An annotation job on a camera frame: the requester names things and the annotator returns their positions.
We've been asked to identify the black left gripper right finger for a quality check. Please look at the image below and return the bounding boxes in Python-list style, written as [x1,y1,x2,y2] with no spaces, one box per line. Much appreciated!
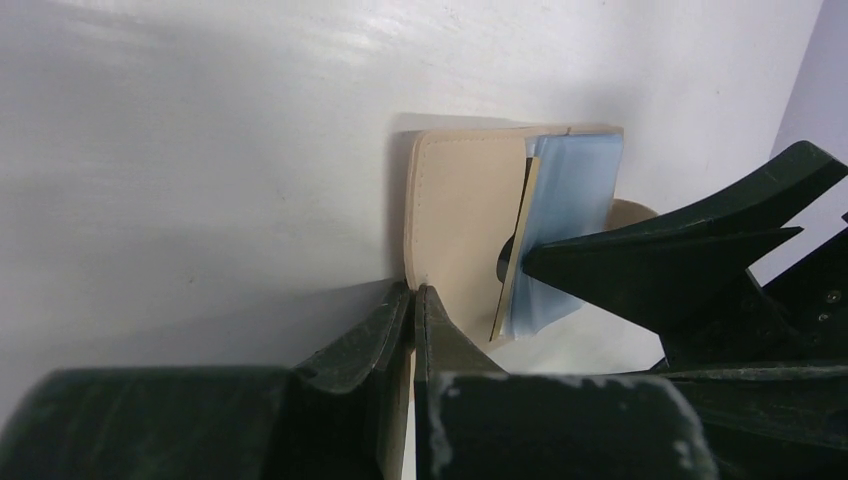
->
[414,285,719,479]

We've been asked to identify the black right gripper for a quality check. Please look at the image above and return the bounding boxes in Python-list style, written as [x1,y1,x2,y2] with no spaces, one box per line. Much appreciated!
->
[523,140,847,479]

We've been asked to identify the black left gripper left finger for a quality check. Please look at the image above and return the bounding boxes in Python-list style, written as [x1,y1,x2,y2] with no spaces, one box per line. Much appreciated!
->
[1,283,411,479]

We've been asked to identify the blue plastic card sleeves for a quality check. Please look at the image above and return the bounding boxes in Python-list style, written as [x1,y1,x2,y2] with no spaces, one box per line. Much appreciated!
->
[501,131,623,339]

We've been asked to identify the gold card grey stripe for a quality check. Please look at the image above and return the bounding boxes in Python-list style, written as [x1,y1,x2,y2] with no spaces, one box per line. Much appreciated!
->
[490,157,541,342]

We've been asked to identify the beige card holder wallet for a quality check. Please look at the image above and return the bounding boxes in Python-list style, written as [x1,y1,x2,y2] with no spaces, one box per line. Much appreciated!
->
[402,123,660,480]

